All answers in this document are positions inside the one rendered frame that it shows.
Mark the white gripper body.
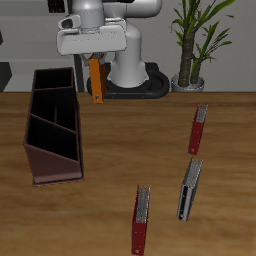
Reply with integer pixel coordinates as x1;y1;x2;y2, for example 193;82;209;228
56;18;129;56

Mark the orange book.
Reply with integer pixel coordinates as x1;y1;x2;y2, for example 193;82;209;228
88;57;108;105

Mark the dark brown desk caddy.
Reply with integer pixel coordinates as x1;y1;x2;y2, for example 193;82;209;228
22;67;85;187

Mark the red book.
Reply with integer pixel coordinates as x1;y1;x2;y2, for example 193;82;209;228
131;184;152;256
187;102;210;156

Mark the black book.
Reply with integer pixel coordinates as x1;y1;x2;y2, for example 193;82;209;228
176;156;205;223

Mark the dark box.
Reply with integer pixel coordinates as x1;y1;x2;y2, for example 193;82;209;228
0;61;14;93

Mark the green pot plant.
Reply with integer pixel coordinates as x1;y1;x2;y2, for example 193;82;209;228
169;0;237;94

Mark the black wall fixture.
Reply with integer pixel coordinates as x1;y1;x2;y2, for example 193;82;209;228
47;0;70;14

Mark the flat black base plate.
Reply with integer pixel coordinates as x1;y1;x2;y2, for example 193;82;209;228
86;62;171;100

